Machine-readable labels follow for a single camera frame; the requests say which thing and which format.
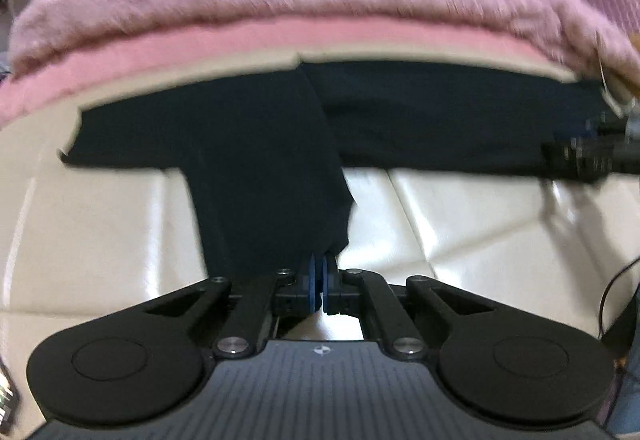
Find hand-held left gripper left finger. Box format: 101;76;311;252
142;254;321;357

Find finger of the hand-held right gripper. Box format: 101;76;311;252
542;139;618;182

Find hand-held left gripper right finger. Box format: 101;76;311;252
322;254;497;358

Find black pants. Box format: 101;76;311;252
59;55;613;278

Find pink bed sheet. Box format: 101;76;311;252
0;18;551;128

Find cream quilted mat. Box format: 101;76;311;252
0;48;640;440

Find black cable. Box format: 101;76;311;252
596;256;640;343

